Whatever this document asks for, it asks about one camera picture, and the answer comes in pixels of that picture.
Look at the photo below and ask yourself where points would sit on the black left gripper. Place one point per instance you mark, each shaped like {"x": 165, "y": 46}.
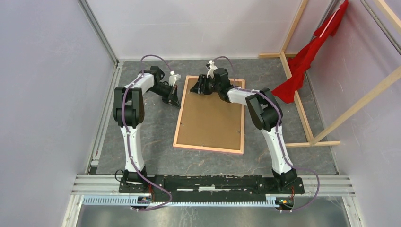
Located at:
{"x": 172, "y": 99}

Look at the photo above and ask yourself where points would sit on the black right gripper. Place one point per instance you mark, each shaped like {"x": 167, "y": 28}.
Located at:
{"x": 198, "y": 88}

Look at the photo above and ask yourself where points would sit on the brown backing board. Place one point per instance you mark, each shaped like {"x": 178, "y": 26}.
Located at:
{"x": 210, "y": 119}

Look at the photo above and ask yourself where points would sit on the pink wooden picture frame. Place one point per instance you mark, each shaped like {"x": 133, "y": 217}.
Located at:
{"x": 206, "y": 148}

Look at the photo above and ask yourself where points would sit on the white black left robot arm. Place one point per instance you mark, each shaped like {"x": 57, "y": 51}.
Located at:
{"x": 129, "y": 113}

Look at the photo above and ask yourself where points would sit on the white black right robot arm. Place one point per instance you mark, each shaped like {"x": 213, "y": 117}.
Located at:
{"x": 265, "y": 113}

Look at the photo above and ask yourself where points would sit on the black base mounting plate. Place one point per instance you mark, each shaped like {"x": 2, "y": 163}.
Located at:
{"x": 210, "y": 188}

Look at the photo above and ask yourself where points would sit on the red cloth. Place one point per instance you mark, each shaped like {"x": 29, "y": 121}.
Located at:
{"x": 302, "y": 61}

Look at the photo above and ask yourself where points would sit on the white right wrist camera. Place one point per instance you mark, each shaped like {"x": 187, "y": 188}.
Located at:
{"x": 211, "y": 67}

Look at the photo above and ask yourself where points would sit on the white slotted cable duct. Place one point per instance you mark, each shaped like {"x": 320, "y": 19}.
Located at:
{"x": 145, "y": 201}

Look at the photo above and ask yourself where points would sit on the aluminium front rail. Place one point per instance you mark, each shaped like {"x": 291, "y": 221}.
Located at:
{"x": 330, "y": 185}

